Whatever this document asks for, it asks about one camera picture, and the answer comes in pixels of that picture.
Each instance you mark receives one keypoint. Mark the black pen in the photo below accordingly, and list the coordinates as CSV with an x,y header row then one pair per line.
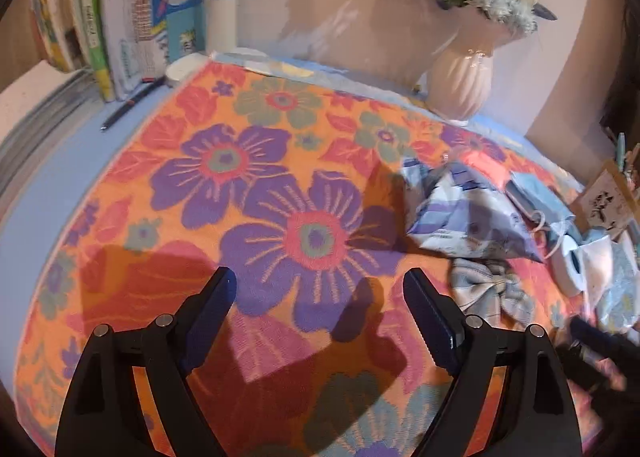
x,y
130,104

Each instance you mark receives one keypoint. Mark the grey plaid fabric bow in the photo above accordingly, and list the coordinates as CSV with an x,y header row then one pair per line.
x,y
490,287

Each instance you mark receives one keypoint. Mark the blue face mask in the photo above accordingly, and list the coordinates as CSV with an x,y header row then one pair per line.
x,y
540,199

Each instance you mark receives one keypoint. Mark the stack of grey books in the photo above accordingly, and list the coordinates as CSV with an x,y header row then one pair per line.
x,y
40,107

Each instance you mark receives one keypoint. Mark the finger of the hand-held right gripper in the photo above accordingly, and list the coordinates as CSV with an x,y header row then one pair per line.
x,y
595,342

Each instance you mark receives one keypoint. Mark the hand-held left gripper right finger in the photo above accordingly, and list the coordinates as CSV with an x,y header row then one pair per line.
x,y
430,317

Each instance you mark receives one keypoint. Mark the row of upright books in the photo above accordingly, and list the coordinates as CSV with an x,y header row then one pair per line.
x,y
175,12

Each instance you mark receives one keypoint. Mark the white ribbed vase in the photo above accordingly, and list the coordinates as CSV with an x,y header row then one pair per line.
x,y
460,82

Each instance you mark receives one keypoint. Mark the dark panel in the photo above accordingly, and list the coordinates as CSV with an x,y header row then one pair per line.
x,y
627,67

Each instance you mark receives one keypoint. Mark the bunch of pens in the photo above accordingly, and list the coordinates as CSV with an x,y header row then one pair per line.
x,y
622,147

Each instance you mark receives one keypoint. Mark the orange floral towel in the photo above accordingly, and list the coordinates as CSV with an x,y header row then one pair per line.
x,y
300,237

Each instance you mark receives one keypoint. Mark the blue white wipes packet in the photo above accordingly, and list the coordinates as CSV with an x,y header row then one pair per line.
x,y
460,217

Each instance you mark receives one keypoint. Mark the bamboo pen holder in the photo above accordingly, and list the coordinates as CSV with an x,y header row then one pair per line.
x,y
607,197

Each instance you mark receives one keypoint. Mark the white desk lamp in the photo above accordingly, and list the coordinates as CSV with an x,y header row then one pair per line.
x,y
220,22

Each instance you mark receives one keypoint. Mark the blue dotted packet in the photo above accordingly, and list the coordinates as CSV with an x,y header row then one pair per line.
x,y
625,287

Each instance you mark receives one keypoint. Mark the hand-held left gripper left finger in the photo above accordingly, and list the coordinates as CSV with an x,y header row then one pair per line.
x,y
207,322

